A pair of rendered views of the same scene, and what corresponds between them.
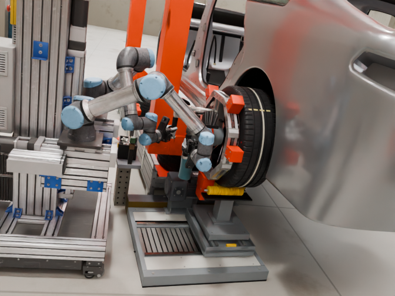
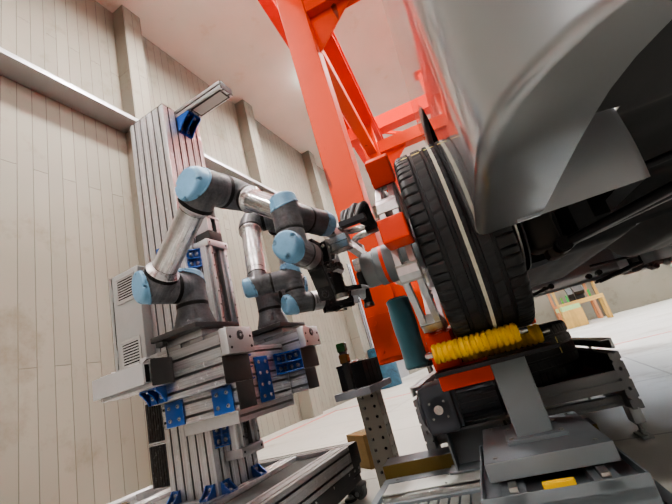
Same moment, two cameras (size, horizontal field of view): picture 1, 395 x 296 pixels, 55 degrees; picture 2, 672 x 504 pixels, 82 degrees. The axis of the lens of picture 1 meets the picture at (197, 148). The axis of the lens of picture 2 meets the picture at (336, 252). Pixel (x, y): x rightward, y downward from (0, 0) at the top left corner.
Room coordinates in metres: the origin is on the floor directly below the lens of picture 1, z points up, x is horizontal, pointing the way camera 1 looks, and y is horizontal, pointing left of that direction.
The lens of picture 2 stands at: (1.14, -0.66, 0.53)
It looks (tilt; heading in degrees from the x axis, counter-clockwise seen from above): 17 degrees up; 36
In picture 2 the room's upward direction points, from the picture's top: 15 degrees counter-clockwise
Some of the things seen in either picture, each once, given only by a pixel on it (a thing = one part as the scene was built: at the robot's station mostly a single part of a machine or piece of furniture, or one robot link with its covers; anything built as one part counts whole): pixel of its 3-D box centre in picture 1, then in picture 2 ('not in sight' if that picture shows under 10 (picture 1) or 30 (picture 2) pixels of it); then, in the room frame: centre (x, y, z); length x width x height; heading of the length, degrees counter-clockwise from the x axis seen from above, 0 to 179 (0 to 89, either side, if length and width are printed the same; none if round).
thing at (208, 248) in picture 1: (218, 230); (548, 469); (2.40, -0.26, 0.13); 0.50 x 0.36 x 0.10; 20
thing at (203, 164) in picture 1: (202, 161); (293, 247); (1.83, -0.04, 0.86); 0.11 x 0.08 x 0.09; 20
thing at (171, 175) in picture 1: (191, 194); (481, 414); (2.65, -0.02, 0.26); 0.42 x 0.18 x 0.35; 110
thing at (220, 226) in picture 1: (223, 207); (521, 399); (2.41, -0.26, 0.32); 0.40 x 0.30 x 0.28; 20
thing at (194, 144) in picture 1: (194, 149); (317, 258); (1.98, 0.02, 0.86); 0.12 x 0.08 x 0.09; 20
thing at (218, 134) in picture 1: (204, 134); (392, 262); (2.33, -0.03, 0.85); 0.21 x 0.14 x 0.14; 110
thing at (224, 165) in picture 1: (215, 135); (411, 255); (2.35, -0.10, 0.85); 0.54 x 0.07 x 0.54; 20
